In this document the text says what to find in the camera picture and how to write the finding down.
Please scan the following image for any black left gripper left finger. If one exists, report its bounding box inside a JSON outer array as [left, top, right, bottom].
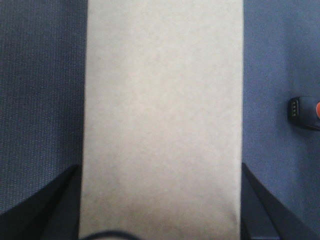
[[0, 164, 82, 240]]

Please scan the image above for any brown cardboard package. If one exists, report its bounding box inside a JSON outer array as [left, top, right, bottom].
[[79, 0, 244, 240]]

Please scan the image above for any orange black barcode scanner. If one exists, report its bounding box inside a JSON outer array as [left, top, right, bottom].
[[287, 96, 320, 132]]

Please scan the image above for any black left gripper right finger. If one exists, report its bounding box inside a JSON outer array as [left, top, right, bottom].
[[240, 163, 320, 240]]

